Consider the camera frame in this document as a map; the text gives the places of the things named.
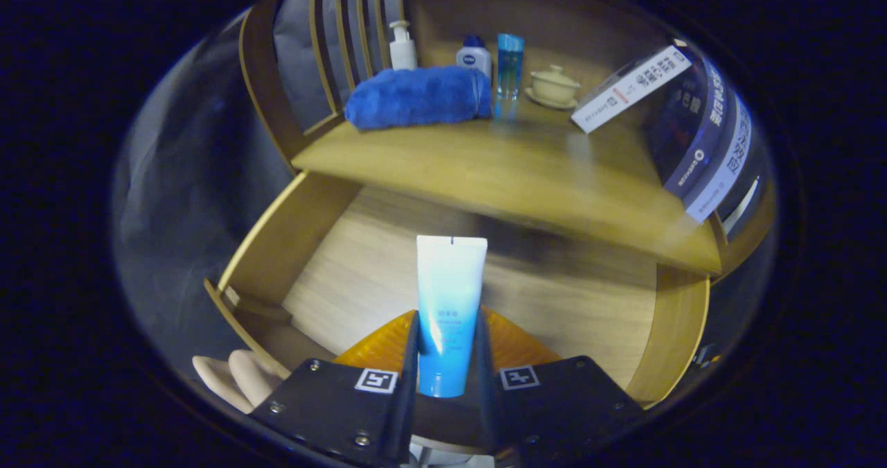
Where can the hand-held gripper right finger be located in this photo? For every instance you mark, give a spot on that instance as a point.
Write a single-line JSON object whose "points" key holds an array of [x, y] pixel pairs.
{"points": [[485, 399]]}

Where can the white bottle with blue cap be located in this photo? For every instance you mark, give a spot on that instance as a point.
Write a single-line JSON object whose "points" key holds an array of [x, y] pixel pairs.
{"points": [[474, 57]]}

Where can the wooden drawer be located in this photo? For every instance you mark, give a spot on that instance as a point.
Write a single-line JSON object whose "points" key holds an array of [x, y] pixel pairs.
{"points": [[360, 274]]}

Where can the blue and white tube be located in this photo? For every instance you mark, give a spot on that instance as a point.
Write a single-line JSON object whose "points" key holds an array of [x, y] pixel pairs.
{"points": [[450, 295]]}

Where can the white book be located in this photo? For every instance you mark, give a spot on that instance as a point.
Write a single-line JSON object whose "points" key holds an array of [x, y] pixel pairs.
{"points": [[630, 87]]}

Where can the wooden cabinet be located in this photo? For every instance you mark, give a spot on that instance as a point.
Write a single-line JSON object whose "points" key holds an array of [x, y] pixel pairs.
{"points": [[596, 31]]}

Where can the white pump bottle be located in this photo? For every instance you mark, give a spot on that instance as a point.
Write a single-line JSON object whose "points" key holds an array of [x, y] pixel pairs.
{"points": [[402, 52]]}

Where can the wooden countertop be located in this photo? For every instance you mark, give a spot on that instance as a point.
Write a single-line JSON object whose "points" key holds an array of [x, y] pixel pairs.
{"points": [[485, 170]]}

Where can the clear blue bottle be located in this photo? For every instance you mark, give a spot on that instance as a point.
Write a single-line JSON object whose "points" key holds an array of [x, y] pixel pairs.
{"points": [[510, 66]]}

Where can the beige lidded teacup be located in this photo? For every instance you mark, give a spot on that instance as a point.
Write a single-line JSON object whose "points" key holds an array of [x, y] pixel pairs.
{"points": [[553, 87]]}

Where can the dark blue book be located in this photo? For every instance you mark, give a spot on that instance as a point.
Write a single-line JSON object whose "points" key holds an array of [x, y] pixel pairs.
{"points": [[686, 135]]}

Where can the pale lavender book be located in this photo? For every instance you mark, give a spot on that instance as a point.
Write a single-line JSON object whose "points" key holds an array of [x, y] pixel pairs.
{"points": [[724, 166]]}

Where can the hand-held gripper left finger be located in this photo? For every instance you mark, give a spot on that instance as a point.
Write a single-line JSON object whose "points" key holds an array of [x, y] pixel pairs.
{"points": [[409, 399]]}

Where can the rolled blue towel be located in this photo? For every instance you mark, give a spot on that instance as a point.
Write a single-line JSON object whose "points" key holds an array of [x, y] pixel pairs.
{"points": [[416, 97]]}

